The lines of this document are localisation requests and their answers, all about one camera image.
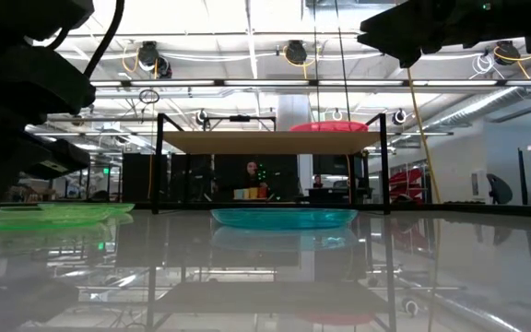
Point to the translucent green plate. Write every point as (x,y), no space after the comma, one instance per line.
(39,222)
(118,207)

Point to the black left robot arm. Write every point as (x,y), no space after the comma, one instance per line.
(26,14)

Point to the translucent blue plate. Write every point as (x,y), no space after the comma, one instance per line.
(284,219)

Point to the black frame wooden shelf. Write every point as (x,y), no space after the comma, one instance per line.
(158,161)

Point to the black background camera frame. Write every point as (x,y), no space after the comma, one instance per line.
(240,118)

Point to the red background object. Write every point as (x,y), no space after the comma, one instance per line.
(406,184)

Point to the pale block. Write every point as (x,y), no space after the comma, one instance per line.
(239,194)

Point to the dark office chair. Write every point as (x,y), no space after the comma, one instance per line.
(499,190)

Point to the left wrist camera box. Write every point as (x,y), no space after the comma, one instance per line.
(62,159)

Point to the translucent pink plate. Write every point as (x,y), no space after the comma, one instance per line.
(329,123)

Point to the translucent orange plate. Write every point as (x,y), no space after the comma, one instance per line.
(329,129)

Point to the black upright panel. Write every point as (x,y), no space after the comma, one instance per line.
(522,175)

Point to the person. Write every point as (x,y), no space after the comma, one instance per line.
(317,181)
(251,175)

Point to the yellow block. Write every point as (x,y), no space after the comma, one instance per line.
(253,193)

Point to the wooden shelf board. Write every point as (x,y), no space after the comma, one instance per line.
(270,143)

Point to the orange block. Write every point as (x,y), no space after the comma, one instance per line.
(263,193)

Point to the overhead light bar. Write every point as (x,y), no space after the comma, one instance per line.
(265,83)

